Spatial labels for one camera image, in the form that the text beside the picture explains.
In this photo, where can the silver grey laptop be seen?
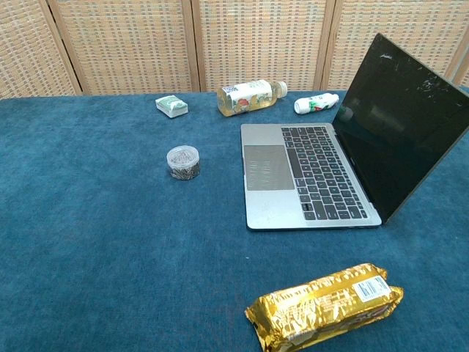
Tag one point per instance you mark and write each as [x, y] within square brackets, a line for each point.
[271, 205]

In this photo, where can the yellow tea bottle with label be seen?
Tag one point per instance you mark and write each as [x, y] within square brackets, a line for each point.
[245, 98]

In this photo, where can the green and white card box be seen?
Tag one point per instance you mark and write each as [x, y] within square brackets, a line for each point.
[171, 105]

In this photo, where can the small white plastic bottle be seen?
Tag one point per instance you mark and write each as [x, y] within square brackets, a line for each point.
[315, 103]

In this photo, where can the blue carpet table cover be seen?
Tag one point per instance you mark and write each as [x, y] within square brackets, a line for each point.
[91, 220]

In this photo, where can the gold foil snack packet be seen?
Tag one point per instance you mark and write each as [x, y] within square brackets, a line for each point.
[322, 308]

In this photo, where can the woven wooden folding screen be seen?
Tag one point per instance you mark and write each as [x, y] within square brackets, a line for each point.
[128, 44]

